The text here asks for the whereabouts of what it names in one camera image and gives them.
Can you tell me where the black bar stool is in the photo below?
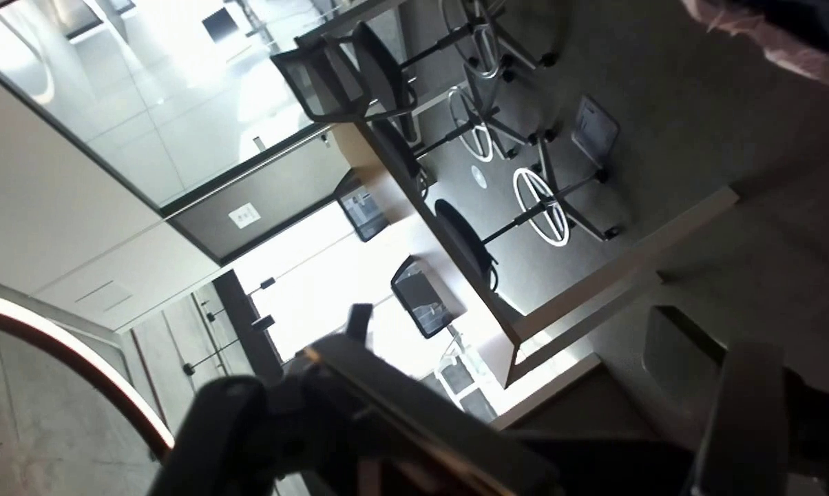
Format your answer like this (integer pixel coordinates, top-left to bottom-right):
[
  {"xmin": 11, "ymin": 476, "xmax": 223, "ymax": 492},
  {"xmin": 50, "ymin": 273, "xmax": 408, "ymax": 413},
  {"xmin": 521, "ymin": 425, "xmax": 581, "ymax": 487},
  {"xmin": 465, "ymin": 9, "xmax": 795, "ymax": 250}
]
[
  {"xmin": 372, "ymin": 82, "xmax": 497, "ymax": 192},
  {"xmin": 435, "ymin": 169, "xmax": 570, "ymax": 289}
]

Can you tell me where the patterned floral cloth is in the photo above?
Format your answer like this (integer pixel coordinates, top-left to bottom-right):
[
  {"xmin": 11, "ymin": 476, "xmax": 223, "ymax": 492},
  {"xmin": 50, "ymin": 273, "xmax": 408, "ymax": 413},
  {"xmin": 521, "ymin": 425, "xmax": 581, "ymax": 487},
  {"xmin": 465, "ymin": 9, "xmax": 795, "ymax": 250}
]
[{"xmin": 679, "ymin": 0, "xmax": 829, "ymax": 85}]

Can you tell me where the grey chair with wheel base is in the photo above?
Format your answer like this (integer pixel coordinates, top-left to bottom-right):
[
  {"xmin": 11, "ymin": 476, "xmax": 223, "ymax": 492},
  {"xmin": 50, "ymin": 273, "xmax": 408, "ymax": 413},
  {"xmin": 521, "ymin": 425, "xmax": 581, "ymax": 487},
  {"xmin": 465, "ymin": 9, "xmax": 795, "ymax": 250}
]
[{"xmin": 533, "ymin": 96, "xmax": 620, "ymax": 242}]

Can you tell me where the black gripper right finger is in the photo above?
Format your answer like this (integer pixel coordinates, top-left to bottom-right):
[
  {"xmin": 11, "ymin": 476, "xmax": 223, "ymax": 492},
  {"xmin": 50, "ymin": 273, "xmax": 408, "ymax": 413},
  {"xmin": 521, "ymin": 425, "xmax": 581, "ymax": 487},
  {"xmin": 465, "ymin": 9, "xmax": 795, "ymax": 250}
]
[{"xmin": 684, "ymin": 342, "xmax": 829, "ymax": 496}]

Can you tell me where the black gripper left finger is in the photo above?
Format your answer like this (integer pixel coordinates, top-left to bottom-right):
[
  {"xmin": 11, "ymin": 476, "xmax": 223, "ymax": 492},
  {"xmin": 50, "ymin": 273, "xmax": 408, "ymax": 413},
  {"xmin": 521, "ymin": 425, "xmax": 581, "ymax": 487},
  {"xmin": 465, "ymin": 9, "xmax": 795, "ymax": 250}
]
[{"xmin": 149, "ymin": 334, "xmax": 561, "ymax": 496}]

